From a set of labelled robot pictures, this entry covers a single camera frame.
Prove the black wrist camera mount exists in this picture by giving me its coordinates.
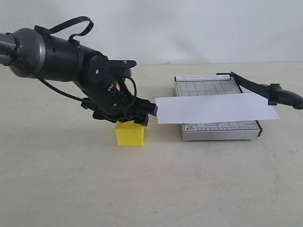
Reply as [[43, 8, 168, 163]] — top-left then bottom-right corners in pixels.
[[109, 60, 137, 78]]

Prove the yellow cube block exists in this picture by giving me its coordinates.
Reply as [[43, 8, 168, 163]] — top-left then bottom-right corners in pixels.
[[116, 121, 145, 147]]

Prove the white paper sheet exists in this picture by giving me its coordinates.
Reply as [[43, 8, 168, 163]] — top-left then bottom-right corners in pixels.
[[155, 93, 280, 124]]

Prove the grey paper cutter base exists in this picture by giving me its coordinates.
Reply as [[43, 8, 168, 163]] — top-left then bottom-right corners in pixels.
[[175, 73, 263, 141]]

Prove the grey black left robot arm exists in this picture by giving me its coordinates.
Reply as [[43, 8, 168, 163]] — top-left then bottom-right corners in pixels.
[[0, 28, 158, 126]]

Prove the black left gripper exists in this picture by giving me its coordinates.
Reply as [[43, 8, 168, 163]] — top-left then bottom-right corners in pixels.
[[81, 75, 158, 126]]

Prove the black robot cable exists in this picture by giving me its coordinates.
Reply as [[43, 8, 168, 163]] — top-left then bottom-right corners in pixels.
[[34, 16, 137, 119]]

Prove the black cutter blade arm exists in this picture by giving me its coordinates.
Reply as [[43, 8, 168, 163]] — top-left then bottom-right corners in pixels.
[[216, 72, 303, 110]]

